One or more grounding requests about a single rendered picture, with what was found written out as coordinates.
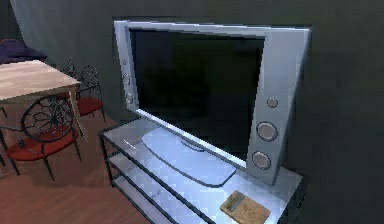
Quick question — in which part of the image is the glass television stand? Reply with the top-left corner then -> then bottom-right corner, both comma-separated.
98,116 -> 306,224

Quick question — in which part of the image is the silver flat television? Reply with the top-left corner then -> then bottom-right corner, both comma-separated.
113,20 -> 311,188

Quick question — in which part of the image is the red seat metal chair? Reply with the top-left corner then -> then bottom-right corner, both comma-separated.
55,57 -> 107,123
0,95 -> 83,182

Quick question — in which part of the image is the brown flat board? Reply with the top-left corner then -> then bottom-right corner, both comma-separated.
219,189 -> 272,224

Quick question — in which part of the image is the light wooden table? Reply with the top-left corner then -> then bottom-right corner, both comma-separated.
0,59 -> 89,142

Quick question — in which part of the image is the dark purple sofa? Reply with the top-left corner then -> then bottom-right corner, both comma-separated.
0,38 -> 48,65

